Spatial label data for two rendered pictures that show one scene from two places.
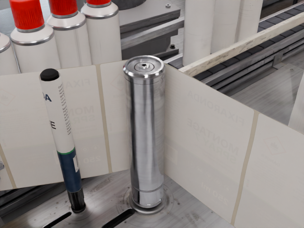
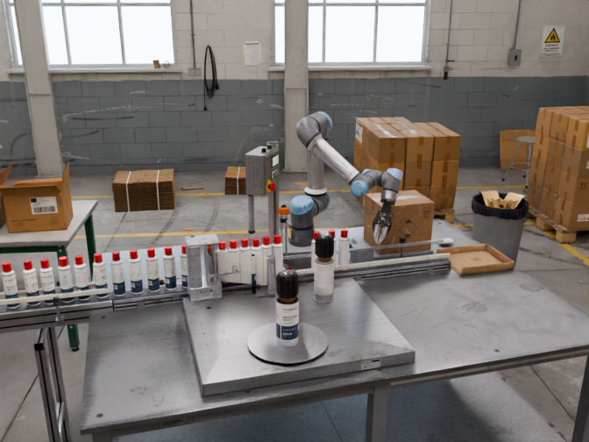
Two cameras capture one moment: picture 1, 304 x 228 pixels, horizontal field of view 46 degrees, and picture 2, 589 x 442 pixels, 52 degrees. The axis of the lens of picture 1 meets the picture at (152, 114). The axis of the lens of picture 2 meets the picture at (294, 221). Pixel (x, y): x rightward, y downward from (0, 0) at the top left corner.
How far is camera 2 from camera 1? 2.36 m
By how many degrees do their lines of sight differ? 28
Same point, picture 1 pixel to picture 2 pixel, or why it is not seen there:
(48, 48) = (259, 252)
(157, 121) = (272, 269)
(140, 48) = (304, 263)
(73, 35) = (266, 250)
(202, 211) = not seen: hidden behind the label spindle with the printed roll
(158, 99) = (272, 264)
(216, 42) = not seen: hidden behind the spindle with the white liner
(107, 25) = (277, 249)
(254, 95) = not seen: hidden behind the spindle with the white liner
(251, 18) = (342, 258)
